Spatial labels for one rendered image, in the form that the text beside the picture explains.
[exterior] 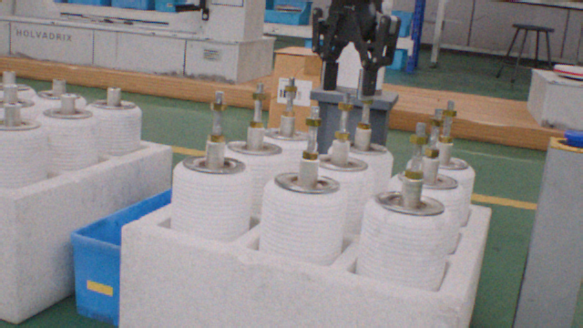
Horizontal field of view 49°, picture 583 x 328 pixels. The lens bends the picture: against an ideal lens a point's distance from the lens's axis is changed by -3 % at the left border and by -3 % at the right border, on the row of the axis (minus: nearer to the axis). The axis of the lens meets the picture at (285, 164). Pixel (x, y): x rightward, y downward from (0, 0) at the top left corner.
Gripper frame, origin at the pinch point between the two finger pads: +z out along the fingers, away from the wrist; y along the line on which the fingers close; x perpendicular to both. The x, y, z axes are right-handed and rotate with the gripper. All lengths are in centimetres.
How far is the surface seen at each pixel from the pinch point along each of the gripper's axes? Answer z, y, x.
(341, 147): 7.9, -0.9, 0.6
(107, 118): 11.8, 39.2, 15.4
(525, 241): 36, 10, -67
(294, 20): 6, 370, -278
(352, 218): 16.1, -4.7, 0.8
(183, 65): 22, 192, -81
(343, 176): 10.8, -3.8, 2.3
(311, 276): 17.7, -13.8, 14.5
